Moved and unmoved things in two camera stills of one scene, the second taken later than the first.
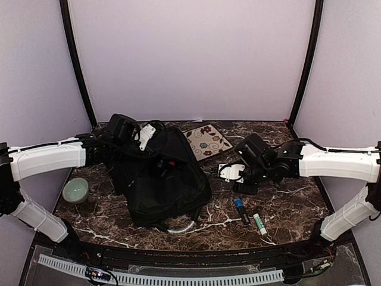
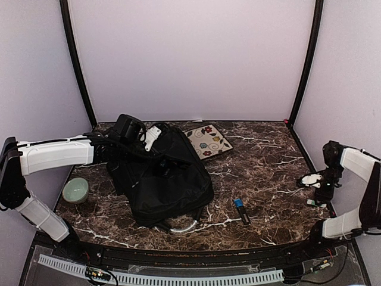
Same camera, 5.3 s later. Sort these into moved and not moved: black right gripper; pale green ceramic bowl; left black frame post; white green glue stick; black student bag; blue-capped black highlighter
Moved: black right gripper; white green glue stick
Not moved: black student bag; blue-capped black highlighter; left black frame post; pale green ceramic bowl
